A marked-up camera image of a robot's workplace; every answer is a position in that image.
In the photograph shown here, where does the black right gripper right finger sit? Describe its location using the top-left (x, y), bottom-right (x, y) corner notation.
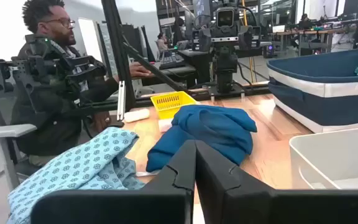
top-left (195, 139), bottom-right (358, 224)

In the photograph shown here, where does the black aluminium table frame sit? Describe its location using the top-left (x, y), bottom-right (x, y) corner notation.
top-left (73, 0), bottom-right (272, 123)

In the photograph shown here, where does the yellow plastic basket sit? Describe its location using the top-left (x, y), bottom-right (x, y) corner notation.
top-left (150, 90), bottom-right (198, 121)

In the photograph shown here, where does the navy fabric storage bin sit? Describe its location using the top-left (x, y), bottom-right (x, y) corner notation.
top-left (266, 48), bottom-right (358, 134)

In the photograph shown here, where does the black computer desk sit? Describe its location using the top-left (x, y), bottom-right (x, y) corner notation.
top-left (128, 60), bottom-right (198, 91)

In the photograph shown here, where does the silver metal bar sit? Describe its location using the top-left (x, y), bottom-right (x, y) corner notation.
top-left (116, 80), bottom-right (127, 122)

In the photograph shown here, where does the grey plastic bin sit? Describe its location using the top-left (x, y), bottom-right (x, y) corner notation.
top-left (288, 125), bottom-right (358, 190)

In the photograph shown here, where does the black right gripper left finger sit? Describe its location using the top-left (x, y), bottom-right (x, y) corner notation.
top-left (30, 139), bottom-right (197, 224)

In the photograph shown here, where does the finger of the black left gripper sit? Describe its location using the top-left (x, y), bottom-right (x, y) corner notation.
top-left (238, 25), bottom-right (254, 50)
top-left (198, 28), bottom-right (213, 52)

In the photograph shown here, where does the navy scrub cloth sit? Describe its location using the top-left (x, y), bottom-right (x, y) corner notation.
top-left (145, 104), bottom-right (258, 174)

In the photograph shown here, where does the white gauze roll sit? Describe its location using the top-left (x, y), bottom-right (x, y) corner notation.
top-left (123, 108), bottom-right (151, 124)

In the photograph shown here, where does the computer keyboard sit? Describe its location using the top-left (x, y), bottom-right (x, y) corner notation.
top-left (158, 52), bottom-right (186, 70)

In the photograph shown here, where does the white board panel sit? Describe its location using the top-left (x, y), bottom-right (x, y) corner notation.
top-left (77, 17), bottom-right (105, 63)

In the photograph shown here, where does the person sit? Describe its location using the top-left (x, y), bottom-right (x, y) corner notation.
top-left (155, 31), bottom-right (171, 53)
top-left (10, 0), bottom-right (154, 167)
top-left (170, 17), bottom-right (186, 47)
top-left (296, 12), bottom-right (314, 31)

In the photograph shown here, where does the light blue patterned gown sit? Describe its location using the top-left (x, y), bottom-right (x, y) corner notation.
top-left (6, 126), bottom-right (146, 224)

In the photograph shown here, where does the wooden workbench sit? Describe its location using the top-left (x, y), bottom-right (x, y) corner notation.
top-left (271, 27), bottom-right (358, 57)

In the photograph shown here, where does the small white pink packet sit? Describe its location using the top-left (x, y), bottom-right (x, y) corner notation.
top-left (158, 118), bottom-right (175, 133)

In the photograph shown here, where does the grey office chair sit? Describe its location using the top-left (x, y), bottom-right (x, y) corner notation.
top-left (0, 60), bottom-right (40, 192)

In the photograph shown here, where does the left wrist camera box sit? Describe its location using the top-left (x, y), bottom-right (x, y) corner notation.
top-left (215, 6), bottom-right (237, 30)

